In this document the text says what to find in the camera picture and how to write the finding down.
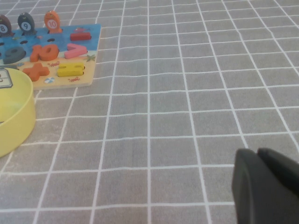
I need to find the grey white-grid tablecloth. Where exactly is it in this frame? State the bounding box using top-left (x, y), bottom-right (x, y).
top-left (0, 0), bottom-right (299, 224)

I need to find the red wooden minus sign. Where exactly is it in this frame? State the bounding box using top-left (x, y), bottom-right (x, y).
top-left (70, 32), bottom-right (92, 42)

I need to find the yellow labelled bowl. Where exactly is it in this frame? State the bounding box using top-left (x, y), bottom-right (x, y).
top-left (0, 67), bottom-right (36, 158)

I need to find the colourful wooden puzzle board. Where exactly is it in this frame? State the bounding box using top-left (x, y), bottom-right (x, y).
top-left (0, 23), bottom-right (102, 91)

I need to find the dark grey fish peg number 9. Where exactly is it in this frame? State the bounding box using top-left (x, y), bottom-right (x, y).
top-left (17, 12), bottom-right (37, 35)

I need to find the dark grey wooden numeral 9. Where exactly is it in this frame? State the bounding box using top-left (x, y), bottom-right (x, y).
top-left (2, 46), bottom-right (26, 65)

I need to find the orange fish peg number 10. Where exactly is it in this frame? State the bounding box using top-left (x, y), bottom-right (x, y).
top-left (44, 10), bottom-right (63, 33)

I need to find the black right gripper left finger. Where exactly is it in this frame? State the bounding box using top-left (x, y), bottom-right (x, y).
top-left (232, 148), bottom-right (299, 224)

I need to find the orange wooden plus sign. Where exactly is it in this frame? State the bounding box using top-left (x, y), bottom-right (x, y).
top-left (23, 62), bottom-right (50, 82)

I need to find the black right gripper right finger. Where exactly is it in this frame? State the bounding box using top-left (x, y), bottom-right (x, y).
top-left (257, 147), bottom-right (299, 195)

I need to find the orange wooden numeral 10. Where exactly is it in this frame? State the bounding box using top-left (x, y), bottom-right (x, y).
top-left (30, 44), bottom-right (59, 63)

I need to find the yellow wooden equals sign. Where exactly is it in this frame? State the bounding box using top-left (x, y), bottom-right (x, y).
top-left (57, 62), bottom-right (85, 77)

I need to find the pink wooden greater-than sign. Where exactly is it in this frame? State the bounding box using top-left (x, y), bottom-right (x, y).
top-left (64, 43), bottom-right (87, 59)

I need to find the brown fish peg number 8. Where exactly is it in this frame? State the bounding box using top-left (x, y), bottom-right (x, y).
top-left (0, 14), bottom-right (12, 37)

